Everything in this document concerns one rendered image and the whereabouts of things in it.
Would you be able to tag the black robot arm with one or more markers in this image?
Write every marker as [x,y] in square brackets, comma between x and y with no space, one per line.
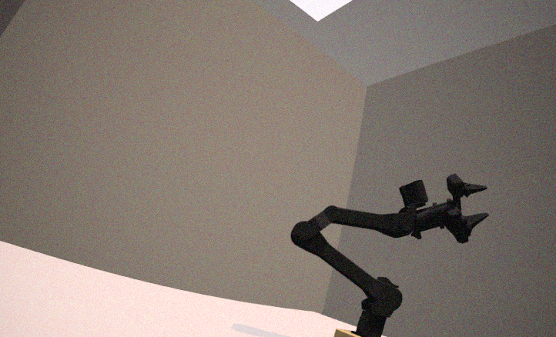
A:
[383,297]

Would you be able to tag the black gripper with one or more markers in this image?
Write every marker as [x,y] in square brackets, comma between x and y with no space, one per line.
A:
[458,188]

